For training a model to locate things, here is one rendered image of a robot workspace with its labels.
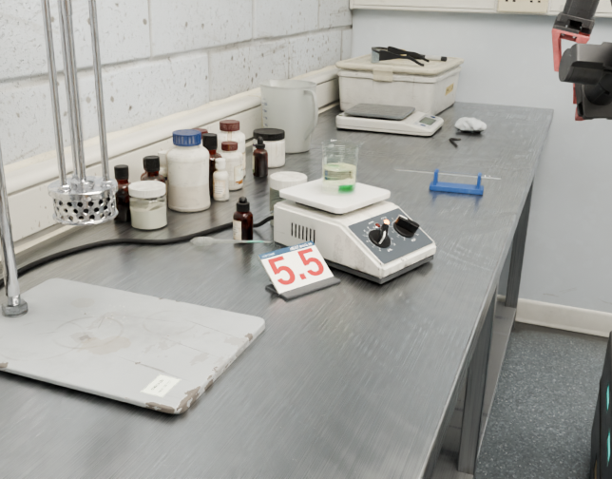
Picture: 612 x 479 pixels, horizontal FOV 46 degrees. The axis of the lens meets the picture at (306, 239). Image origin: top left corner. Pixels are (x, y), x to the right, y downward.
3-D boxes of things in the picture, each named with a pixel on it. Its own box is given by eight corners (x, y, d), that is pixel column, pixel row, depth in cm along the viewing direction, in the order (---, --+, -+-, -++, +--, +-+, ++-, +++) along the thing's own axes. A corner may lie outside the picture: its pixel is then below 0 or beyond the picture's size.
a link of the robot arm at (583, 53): (659, 66, 113) (656, 20, 116) (587, 56, 113) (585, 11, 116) (623, 105, 124) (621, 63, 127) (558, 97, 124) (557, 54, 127)
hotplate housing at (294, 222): (436, 260, 101) (441, 207, 98) (381, 288, 92) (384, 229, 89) (318, 224, 115) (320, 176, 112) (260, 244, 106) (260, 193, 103)
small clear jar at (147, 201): (127, 221, 115) (124, 182, 112) (163, 218, 117) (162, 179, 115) (134, 233, 110) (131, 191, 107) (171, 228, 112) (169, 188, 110)
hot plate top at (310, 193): (393, 197, 103) (393, 191, 103) (339, 215, 94) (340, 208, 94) (330, 181, 110) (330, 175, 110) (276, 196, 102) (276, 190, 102)
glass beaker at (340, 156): (321, 200, 99) (323, 142, 96) (317, 188, 104) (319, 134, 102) (364, 200, 100) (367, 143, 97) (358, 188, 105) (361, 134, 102)
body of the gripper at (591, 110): (581, 121, 132) (598, 105, 125) (575, 69, 134) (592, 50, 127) (615, 121, 132) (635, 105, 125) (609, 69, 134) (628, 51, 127)
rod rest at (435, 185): (483, 190, 136) (486, 172, 135) (483, 195, 133) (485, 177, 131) (430, 185, 138) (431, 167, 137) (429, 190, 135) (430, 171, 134)
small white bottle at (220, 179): (219, 196, 129) (219, 156, 126) (232, 199, 128) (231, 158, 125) (209, 200, 127) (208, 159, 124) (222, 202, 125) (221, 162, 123)
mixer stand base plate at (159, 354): (268, 325, 81) (268, 317, 81) (177, 419, 64) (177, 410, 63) (53, 283, 91) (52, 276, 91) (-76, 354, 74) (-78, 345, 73)
